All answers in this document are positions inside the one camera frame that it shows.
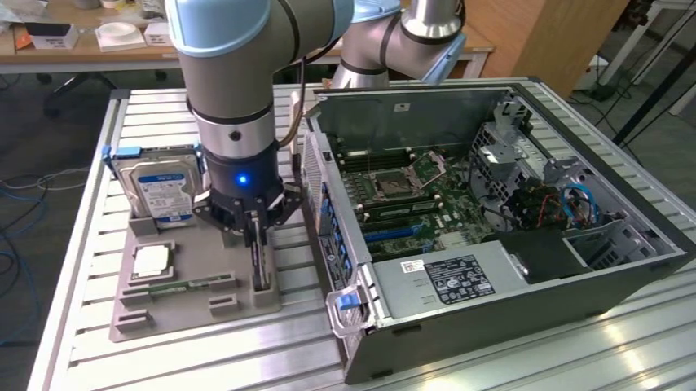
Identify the grey power supply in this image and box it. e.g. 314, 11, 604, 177
372, 239, 529, 319

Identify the white round-hollow box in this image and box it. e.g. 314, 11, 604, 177
95, 22, 149, 53

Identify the CPU socket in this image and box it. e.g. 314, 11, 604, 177
372, 169, 420, 197

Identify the metal drive cage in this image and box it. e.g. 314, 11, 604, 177
468, 97, 551, 196

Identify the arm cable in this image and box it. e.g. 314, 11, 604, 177
278, 38, 342, 147

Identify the green motherboard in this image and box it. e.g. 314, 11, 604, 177
330, 136, 507, 261

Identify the blue wire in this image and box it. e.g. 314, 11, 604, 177
563, 183, 603, 227

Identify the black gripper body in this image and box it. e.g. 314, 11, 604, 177
203, 147, 285, 234

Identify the green RAM stick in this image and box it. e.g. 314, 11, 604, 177
147, 276, 220, 292

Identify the metal disk bay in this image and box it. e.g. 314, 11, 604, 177
563, 213, 664, 274

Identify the grey parts rack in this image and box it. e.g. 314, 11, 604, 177
109, 203, 284, 344

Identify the hard disk with blue bracket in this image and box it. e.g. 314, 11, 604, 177
103, 143, 212, 230

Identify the black open PC case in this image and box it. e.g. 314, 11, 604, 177
290, 83, 690, 386

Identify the long black expansion slot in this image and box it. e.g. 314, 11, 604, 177
362, 219, 431, 233

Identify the black office chair base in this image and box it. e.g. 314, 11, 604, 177
38, 71, 119, 119

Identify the red wire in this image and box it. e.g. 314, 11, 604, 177
536, 191, 562, 229

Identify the silver CPU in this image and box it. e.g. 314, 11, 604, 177
133, 246, 171, 278

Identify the green NVIDIA graphics card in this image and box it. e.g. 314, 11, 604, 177
248, 215, 273, 293

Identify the black wire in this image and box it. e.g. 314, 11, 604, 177
477, 194, 517, 234

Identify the wooden desk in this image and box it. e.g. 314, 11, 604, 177
0, 0, 497, 77

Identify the black and white box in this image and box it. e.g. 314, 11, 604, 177
27, 22, 81, 50

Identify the wooden cabinet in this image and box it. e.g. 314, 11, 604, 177
483, 0, 635, 99

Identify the metal socket cover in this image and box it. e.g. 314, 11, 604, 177
411, 151, 448, 192

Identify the white-latched RAM slot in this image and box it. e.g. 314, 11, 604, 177
337, 147, 411, 155
342, 156, 415, 165
357, 195, 440, 214
362, 205, 444, 224

